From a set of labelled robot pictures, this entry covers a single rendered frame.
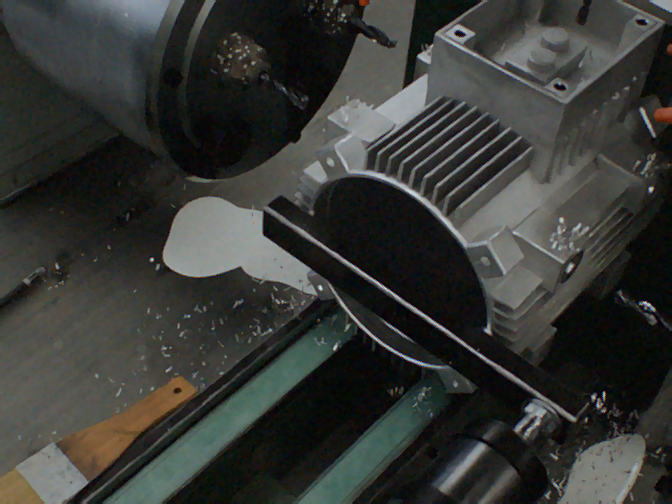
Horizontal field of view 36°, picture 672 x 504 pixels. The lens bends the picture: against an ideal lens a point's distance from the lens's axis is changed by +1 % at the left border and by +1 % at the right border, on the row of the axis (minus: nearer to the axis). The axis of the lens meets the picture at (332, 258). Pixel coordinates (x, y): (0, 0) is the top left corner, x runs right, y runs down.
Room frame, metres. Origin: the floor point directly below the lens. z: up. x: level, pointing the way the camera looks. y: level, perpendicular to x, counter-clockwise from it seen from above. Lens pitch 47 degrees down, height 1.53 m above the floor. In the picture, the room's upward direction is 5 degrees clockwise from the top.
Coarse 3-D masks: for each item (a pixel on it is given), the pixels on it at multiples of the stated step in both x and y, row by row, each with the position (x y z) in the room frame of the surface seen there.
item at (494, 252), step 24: (648, 96) 0.59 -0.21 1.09; (648, 120) 0.57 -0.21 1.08; (336, 144) 0.51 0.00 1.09; (360, 144) 0.51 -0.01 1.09; (336, 168) 0.50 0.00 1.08; (480, 240) 0.44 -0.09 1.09; (504, 240) 0.44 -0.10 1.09; (480, 264) 0.43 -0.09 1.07; (504, 264) 0.42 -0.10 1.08; (456, 384) 0.43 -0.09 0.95
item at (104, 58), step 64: (0, 0) 0.70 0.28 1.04; (64, 0) 0.64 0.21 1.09; (128, 0) 0.62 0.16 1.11; (192, 0) 0.61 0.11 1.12; (256, 0) 0.65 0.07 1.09; (320, 0) 0.70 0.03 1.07; (64, 64) 0.63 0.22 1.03; (128, 64) 0.59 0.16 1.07; (192, 64) 0.60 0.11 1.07; (256, 64) 0.61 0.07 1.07; (320, 64) 0.72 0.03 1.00; (128, 128) 0.60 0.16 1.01; (192, 128) 0.60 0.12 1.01; (256, 128) 0.66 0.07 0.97
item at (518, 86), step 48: (528, 0) 0.63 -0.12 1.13; (576, 0) 0.63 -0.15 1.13; (432, 48) 0.56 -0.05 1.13; (528, 48) 0.58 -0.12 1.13; (576, 48) 0.58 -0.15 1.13; (624, 48) 0.59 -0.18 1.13; (432, 96) 0.56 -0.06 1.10; (480, 96) 0.53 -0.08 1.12; (528, 96) 0.52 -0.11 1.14; (576, 96) 0.51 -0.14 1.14; (624, 96) 0.56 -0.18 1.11; (528, 144) 0.51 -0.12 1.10; (576, 144) 0.52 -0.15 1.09
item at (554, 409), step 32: (288, 224) 0.49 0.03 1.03; (320, 224) 0.49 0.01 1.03; (320, 256) 0.47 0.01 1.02; (352, 256) 0.47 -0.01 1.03; (352, 288) 0.45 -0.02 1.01; (384, 288) 0.44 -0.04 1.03; (416, 288) 0.44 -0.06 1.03; (384, 320) 0.44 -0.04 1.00; (416, 320) 0.42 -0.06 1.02; (448, 320) 0.42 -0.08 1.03; (448, 352) 0.41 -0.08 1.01; (480, 352) 0.40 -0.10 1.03; (512, 352) 0.40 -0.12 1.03; (480, 384) 0.39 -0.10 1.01; (512, 384) 0.38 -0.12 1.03; (544, 384) 0.38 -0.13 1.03; (544, 416) 0.36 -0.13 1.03; (576, 416) 0.36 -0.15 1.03
